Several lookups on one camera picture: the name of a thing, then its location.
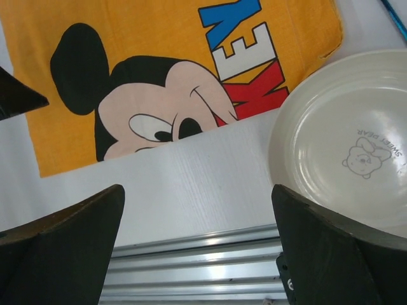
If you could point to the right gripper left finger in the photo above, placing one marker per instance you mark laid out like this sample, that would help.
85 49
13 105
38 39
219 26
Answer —
62 258

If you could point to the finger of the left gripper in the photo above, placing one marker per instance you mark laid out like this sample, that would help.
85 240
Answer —
17 98

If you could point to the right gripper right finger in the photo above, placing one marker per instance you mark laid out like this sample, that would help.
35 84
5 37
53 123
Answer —
333 259

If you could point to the orange Mickey Mouse placemat cloth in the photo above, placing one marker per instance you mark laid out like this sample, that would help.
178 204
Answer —
126 76

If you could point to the cream ceramic plate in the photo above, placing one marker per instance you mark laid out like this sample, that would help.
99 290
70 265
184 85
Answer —
340 139

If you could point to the blue metallic spoon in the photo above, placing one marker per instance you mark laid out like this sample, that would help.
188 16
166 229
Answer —
395 18

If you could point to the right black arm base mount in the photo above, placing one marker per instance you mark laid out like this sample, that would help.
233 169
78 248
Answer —
286 279

